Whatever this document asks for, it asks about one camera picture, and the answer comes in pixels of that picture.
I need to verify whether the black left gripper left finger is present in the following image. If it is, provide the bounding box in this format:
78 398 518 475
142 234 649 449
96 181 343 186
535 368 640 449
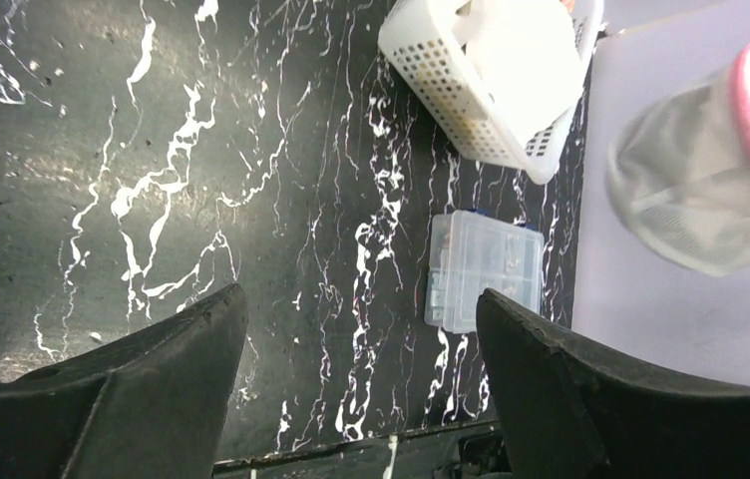
0 284 248 478

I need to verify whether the white bra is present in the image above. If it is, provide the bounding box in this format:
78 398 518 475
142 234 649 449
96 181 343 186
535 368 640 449
466 0 584 145

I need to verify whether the clear plastic compartment box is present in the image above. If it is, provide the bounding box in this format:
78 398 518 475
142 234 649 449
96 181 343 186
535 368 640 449
424 211 546 334

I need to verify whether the white mesh bag pink trim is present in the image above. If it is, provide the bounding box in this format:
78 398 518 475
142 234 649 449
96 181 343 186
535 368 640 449
606 43 750 276

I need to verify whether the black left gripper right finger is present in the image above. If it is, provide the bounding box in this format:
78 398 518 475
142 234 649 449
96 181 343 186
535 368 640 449
476 289 750 478

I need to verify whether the white plastic basket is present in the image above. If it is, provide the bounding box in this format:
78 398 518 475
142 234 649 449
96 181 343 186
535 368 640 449
377 1 604 185

